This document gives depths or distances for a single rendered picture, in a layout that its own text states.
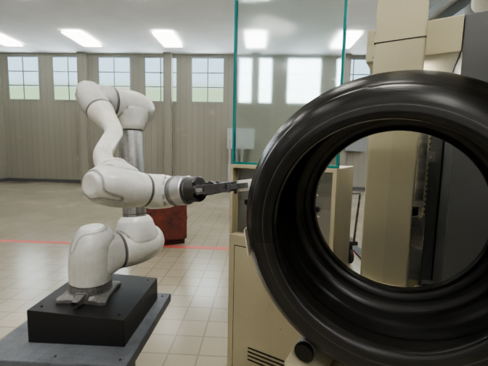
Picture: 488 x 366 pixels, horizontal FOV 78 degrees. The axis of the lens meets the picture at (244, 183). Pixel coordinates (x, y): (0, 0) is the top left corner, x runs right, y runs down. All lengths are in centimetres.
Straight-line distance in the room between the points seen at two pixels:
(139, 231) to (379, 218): 93
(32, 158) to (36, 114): 170
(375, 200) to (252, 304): 95
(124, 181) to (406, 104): 65
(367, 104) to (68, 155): 1304
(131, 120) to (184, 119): 1029
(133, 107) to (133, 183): 60
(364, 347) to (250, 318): 113
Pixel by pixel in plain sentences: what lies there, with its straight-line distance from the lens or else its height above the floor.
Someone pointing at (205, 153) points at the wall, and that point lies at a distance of 1144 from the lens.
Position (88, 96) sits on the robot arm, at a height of 153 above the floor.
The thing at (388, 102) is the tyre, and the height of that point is 142.
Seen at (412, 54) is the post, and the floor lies 161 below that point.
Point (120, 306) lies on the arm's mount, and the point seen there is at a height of 75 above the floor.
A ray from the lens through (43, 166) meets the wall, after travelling 1398.
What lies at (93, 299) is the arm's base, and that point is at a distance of 133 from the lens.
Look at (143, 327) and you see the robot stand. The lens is 135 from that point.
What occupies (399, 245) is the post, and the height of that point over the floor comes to 107.
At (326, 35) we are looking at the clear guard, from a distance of 150.
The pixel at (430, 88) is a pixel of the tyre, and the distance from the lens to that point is 58.
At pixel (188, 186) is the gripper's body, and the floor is 123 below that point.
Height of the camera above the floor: 134
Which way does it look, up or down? 6 degrees down
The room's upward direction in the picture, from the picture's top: 1 degrees clockwise
